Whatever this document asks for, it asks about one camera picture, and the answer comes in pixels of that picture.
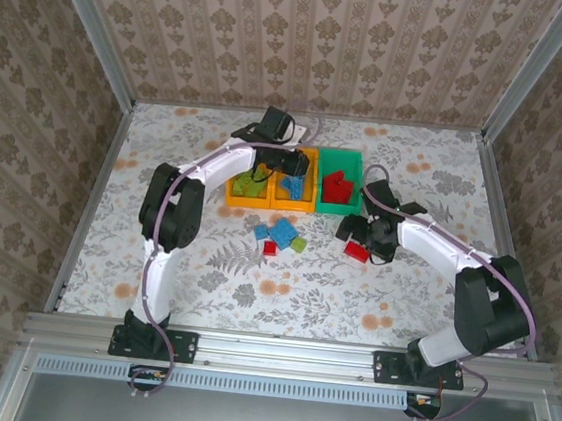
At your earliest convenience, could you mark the green plastic bin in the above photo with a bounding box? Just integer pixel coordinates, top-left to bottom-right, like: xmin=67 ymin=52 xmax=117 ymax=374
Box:
xmin=312 ymin=146 xmax=370 ymax=219

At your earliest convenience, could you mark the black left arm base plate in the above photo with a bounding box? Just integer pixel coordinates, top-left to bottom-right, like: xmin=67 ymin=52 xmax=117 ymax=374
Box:
xmin=107 ymin=321 xmax=199 ymax=365

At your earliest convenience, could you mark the aluminium left side rail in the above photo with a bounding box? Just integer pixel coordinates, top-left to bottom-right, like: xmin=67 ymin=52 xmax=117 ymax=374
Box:
xmin=42 ymin=94 xmax=138 ymax=320

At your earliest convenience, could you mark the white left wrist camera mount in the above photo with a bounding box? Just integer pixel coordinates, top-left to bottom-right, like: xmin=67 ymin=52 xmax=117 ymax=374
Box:
xmin=287 ymin=123 xmax=310 ymax=149

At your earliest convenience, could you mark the aluminium frame post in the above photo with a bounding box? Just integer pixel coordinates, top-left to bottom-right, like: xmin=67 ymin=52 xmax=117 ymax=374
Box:
xmin=28 ymin=0 xmax=148 ymax=109
xmin=478 ymin=0 xmax=562 ymax=151

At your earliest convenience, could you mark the aluminium front frame rail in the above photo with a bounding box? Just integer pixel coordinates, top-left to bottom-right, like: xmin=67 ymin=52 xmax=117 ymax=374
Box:
xmin=19 ymin=307 xmax=561 ymax=401

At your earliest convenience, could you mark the slotted grey cable duct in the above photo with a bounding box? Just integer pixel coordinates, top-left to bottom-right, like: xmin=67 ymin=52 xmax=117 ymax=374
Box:
xmin=35 ymin=351 xmax=444 ymax=416

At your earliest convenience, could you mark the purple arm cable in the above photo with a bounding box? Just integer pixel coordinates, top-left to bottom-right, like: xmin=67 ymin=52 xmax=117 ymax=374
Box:
xmin=127 ymin=86 xmax=326 ymax=417
xmin=336 ymin=162 xmax=555 ymax=421

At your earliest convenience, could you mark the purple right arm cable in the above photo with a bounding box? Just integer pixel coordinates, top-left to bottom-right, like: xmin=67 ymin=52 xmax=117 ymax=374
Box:
xmin=336 ymin=162 xmax=555 ymax=421

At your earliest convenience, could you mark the aluminium left frame post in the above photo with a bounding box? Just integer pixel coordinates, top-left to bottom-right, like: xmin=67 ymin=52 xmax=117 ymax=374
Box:
xmin=28 ymin=0 xmax=148 ymax=109

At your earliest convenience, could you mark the large blue lego brick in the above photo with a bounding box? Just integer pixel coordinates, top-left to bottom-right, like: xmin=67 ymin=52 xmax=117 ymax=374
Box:
xmin=266 ymin=216 xmax=300 ymax=251

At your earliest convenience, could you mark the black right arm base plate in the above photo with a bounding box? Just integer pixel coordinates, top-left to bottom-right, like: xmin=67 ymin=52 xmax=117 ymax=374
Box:
xmin=370 ymin=349 xmax=467 ymax=394

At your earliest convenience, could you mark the aluminium right side rail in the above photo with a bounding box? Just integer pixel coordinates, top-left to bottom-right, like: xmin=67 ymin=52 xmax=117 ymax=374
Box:
xmin=456 ymin=133 xmax=562 ymax=362

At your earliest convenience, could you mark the floral patterned table cover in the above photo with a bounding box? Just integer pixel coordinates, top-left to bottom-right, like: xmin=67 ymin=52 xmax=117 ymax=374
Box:
xmin=56 ymin=92 xmax=541 ymax=362

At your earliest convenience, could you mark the aluminium right frame post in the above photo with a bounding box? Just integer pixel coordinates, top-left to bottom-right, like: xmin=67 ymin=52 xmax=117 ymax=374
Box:
xmin=478 ymin=0 xmax=562 ymax=151

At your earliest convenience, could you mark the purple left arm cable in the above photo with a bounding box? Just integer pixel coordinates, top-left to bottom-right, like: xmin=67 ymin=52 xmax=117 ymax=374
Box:
xmin=127 ymin=86 xmax=326 ymax=417

